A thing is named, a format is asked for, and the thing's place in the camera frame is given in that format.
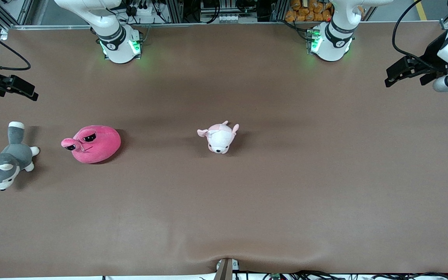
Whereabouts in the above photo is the round hot pink plush toy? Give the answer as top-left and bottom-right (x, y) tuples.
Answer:
(61, 125), (121, 164)

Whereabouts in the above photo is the grey white husky plush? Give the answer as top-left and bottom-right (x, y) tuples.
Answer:
(0, 121), (40, 191)

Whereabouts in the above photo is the orange snack bags pile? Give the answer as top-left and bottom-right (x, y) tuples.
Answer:
(285, 0), (333, 23)

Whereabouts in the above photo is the white power strip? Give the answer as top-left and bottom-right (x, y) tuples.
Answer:
(133, 4), (158, 16)

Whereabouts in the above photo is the small pink white plush dog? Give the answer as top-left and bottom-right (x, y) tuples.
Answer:
(197, 121), (240, 154)

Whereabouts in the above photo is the brown table cover mat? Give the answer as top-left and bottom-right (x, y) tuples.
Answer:
(0, 21), (448, 278)

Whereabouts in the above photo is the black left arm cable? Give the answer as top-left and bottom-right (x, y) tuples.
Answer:
(392, 0), (448, 74)

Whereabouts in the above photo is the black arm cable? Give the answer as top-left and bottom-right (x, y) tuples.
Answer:
(392, 0), (448, 74)
(0, 21), (31, 71)

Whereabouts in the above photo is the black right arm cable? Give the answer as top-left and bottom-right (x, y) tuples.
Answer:
(0, 21), (31, 71)

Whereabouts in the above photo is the aluminium table edge rail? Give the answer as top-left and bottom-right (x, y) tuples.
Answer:
(8, 22), (314, 31)

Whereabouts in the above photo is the black floor cable bundle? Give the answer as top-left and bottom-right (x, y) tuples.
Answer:
(263, 270), (448, 280)

